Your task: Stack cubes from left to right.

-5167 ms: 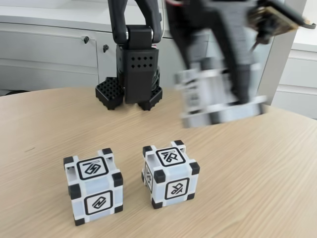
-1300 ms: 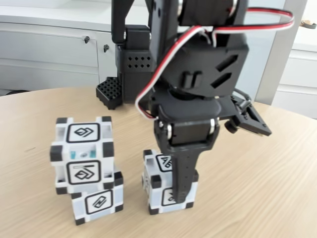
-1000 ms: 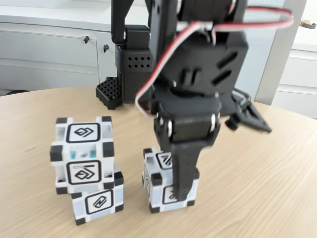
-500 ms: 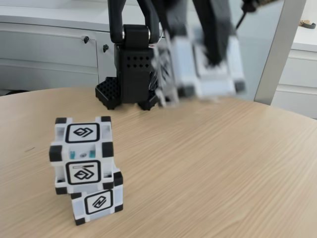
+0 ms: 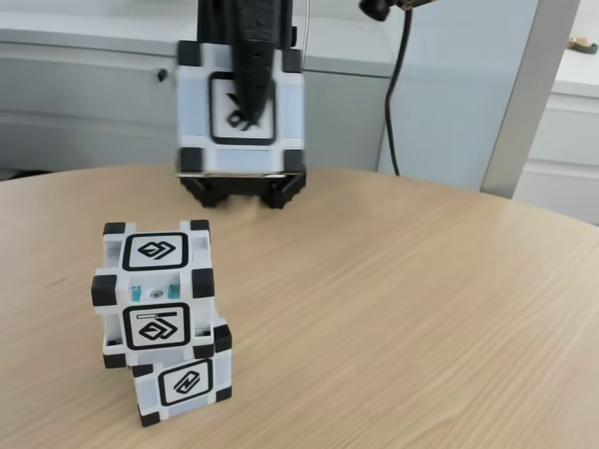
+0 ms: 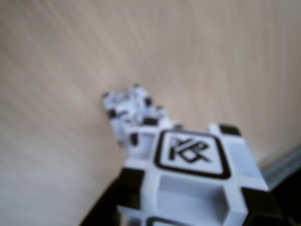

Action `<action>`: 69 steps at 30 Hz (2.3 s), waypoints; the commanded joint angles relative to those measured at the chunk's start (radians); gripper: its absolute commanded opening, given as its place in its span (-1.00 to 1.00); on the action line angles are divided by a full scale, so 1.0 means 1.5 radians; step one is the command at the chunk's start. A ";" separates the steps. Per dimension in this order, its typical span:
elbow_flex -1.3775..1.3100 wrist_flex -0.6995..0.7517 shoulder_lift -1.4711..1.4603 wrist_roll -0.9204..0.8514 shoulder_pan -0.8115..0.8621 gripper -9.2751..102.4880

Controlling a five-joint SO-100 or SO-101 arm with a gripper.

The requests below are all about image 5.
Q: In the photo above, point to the white cube crossed symbol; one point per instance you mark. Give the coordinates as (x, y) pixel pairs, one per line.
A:
(285, 117)

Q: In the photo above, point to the white cube nested diamond symbol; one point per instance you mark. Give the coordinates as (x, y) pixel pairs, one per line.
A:
(154, 327)

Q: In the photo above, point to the black cabinet key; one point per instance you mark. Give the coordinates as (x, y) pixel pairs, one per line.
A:
(162, 75)

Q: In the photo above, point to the long white cabinet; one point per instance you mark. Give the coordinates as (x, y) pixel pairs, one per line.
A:
(93, 93)

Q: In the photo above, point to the white cube zigzag symbol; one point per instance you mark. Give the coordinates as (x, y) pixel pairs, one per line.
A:
(187, 383)

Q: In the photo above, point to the white drawer cabinet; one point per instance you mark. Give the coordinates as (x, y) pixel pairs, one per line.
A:
(571, 140)

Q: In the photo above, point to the brown green band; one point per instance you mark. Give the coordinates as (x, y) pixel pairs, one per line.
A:
(582, 45)

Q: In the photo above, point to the camera module on black bracket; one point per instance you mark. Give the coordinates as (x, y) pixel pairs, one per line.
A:
(374, 7)

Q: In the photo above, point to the grey metal frame post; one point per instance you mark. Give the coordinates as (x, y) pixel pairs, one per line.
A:
(530, 93)

